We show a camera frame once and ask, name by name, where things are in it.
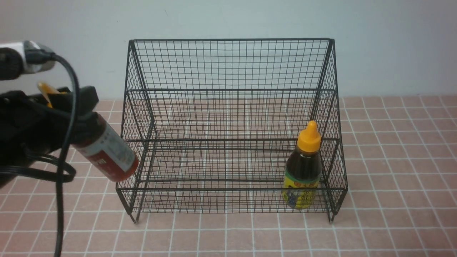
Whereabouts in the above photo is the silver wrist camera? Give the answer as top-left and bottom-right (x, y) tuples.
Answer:
(0, 40), (55, 81)

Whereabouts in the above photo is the black wire mesh shelf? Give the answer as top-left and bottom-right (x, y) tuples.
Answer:
(116, 38), (348, 223)

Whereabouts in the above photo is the red ketchup bottle yellow cap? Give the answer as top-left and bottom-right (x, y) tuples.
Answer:
(37, 82), (139, 182)

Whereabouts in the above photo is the dark sauce bottle yellow label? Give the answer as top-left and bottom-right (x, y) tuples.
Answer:
(282, 120), (322, 210)

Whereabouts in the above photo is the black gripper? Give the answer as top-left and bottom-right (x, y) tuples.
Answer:
(0, 86), (99, 188)

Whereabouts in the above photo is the black cable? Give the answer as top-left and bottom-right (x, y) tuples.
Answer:
(0, 52), (80, 257)

